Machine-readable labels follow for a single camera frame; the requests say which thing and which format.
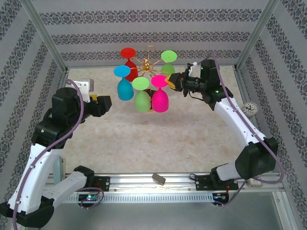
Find gold wire wine glass rack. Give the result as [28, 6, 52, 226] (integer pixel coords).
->
[121, 45, 177, 115]

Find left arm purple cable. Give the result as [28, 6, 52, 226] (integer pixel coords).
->
[12, 78, 106, 230]

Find green plastic wine glass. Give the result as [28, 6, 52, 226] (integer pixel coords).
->
[160, 50, 178, 78]
[132, 77, 152, 113]

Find red plastic wine glass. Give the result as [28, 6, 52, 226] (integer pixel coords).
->
[119, 47, 139, 82]

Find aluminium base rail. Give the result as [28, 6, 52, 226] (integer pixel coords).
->
[24, 172, 287, 194]

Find grey metal frame post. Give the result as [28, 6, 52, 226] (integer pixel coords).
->
[23, 0, 69, 72]
[235, 0, 281, 71]

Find clear tube of sticks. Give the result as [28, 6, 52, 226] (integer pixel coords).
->
[242, 102, 260, 118]

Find small flat box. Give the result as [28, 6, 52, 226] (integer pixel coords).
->
[247, 177, 263, 187]

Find pink plastic wine glass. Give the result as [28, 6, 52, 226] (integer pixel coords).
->
[151, 75, 170, 113]

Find blue plastic wine glass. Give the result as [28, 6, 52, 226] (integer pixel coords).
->
[113, 65, 134, 101]

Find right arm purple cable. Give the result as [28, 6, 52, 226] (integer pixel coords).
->
[211, 52, 285, 209]

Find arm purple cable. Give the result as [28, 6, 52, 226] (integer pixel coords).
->
[12, 78, 106, 230]
[211, 52, 285, 209]

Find small grey block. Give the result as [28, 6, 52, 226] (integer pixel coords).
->
[153, 173, 166, 185]

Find white slotted cable duct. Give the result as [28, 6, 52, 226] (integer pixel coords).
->
[64, 193, 214, 204]

